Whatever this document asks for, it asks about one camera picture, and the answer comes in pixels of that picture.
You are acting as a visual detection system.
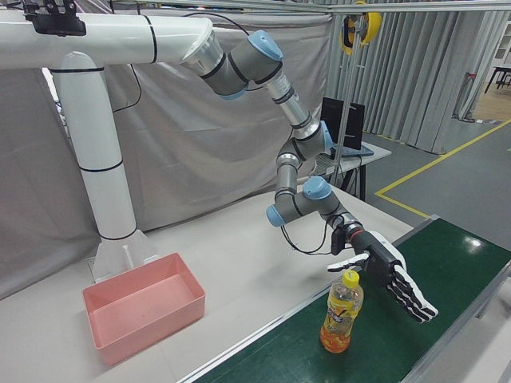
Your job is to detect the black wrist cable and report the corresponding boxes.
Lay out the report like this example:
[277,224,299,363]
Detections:
[279,213,349,256]

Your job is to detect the blue grey laptop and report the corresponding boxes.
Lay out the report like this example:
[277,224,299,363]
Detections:
[328,144,375,160]

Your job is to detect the black upright panel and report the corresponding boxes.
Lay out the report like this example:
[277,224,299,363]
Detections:
[343,104,366,152]

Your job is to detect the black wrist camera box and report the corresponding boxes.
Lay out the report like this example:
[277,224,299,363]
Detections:
[331,226,349,256]

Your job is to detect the black monitor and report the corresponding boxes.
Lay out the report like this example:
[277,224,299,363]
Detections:
[320,97,345,151]

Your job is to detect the grey pleated curtain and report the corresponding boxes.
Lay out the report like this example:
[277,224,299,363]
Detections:
[327,10,511,155]

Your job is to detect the black stand cable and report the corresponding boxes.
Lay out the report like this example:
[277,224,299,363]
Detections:
[108,10,257,114]

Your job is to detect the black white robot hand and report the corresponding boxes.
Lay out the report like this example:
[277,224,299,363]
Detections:
[327,230,439,326]

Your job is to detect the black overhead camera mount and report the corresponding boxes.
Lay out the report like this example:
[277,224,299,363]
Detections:
[22,0,88,38]

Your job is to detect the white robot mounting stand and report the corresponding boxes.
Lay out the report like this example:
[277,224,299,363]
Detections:
[0,11,215,285]

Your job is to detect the pink plastic basket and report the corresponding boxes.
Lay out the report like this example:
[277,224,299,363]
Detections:
[81,252,207,368]

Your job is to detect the yellow cable reel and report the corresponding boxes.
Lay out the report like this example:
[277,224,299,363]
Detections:
[339,0,383,57]

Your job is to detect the orange juice bottle yellow cap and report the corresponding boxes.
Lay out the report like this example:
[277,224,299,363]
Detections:
[319,269,366,354]

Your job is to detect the green conveyor belt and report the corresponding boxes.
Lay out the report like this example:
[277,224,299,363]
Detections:
[175,214,511,383]

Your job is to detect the grey backdrop cloth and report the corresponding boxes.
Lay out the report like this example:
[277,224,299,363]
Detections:
[0,0,333,301]

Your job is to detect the grey side table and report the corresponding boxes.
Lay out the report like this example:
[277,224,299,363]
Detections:
[309,137,393,202]

